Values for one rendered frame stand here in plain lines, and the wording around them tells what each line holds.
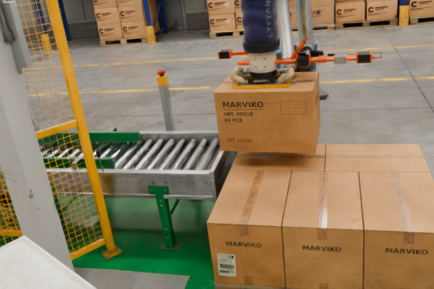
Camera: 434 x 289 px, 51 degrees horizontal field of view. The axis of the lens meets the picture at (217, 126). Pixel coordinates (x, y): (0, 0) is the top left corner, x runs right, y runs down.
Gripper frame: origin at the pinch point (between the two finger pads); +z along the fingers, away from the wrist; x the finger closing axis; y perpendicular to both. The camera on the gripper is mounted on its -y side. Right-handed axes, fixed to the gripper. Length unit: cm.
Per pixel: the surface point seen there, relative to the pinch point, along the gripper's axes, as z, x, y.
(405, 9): -699, -90, -148
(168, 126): -47, -62, 116
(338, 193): 47, -65, -17
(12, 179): 110, -24, 136
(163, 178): 35, -64, 92
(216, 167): 29, -59, 58
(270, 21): 6.7, 25.7, 20.0
